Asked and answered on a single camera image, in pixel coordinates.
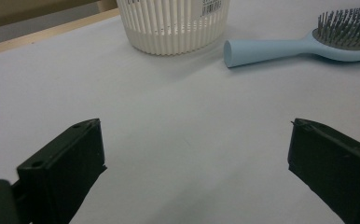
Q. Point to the white slatted plastic basket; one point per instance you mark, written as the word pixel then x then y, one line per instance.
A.
pixel 168 28

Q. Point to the light blue hairbrush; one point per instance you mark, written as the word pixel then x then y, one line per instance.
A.
pixel 262 51

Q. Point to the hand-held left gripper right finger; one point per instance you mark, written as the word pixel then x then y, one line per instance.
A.
pixel 336 168

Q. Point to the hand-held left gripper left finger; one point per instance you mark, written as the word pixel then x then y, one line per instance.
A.
pixel 63 168

